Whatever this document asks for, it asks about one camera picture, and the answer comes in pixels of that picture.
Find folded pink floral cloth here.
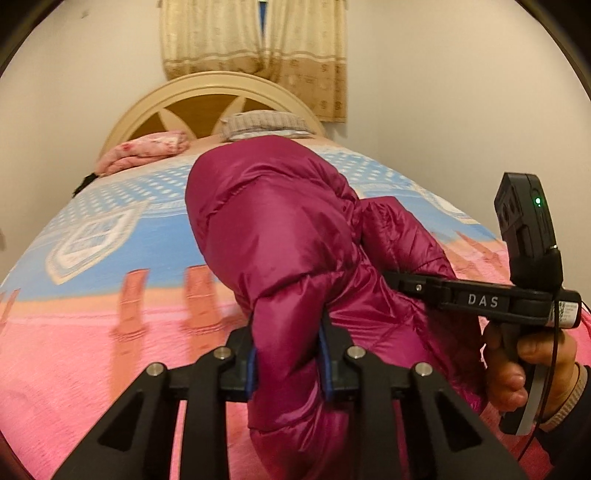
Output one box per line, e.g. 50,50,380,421
94,131,190,177

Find beige patterned window curtain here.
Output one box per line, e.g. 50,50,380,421
160,0,348,123

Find blue pink printed bedspread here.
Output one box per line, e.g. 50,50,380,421
1,135,509,479

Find striped pillow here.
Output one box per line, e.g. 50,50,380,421
221,110,314,142

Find black object beside bed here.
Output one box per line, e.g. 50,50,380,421
72,173,99,198

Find magenta puffer jacket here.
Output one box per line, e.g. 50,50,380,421
185,136,487,479

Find cream wooden headboard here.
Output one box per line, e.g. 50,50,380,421
101,71,327,152

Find dark sleeved right forearm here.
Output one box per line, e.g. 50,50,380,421
535,363,590,480

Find right hand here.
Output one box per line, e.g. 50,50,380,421
484,323,579,420

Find thin black cable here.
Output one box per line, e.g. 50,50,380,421
516,257,567,462

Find black camera box green light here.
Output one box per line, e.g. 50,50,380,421
494,172,563,293

